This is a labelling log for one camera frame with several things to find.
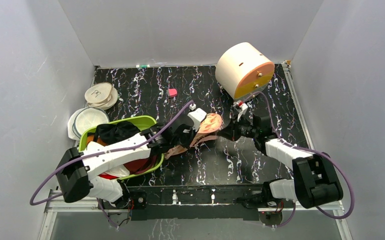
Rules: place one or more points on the white round mesh bag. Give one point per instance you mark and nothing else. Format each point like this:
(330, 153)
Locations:
(84, 119)

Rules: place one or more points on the floral mesh laundry bag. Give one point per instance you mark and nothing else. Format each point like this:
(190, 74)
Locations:
(207, 132)

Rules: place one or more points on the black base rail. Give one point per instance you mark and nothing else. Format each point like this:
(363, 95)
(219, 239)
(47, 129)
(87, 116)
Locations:
(249, 202)

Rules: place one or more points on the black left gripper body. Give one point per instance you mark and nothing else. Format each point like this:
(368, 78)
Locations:
(185, 141)

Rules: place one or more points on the black garment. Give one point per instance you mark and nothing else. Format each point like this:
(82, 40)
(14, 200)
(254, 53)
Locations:
(113, 133)

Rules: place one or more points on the cream cylindrical drum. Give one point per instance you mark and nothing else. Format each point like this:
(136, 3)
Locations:
(243, 70)

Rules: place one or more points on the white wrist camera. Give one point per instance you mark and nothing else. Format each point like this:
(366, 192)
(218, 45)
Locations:
(197, 115)
(241, 107)

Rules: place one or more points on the dark red bra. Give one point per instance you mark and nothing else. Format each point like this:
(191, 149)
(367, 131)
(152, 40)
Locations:
(135, 167)

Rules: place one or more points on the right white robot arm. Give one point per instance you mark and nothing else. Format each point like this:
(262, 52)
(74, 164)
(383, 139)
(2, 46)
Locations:
(315, 181)

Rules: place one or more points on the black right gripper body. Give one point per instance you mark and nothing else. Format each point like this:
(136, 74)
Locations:
(231, 131)

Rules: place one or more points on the green plastic basket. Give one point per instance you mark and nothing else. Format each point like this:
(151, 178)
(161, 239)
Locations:
(142, 122)

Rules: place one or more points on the small green white marker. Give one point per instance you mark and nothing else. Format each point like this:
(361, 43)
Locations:
(142, 66)

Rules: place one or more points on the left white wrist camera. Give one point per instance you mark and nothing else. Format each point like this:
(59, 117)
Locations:
(197, 115)

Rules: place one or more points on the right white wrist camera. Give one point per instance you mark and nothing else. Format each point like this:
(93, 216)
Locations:
(241, 107)

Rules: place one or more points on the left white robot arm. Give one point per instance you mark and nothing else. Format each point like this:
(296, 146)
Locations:
(78, 173)

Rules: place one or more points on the small pink block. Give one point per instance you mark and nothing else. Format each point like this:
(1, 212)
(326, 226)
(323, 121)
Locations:
(172, 92)

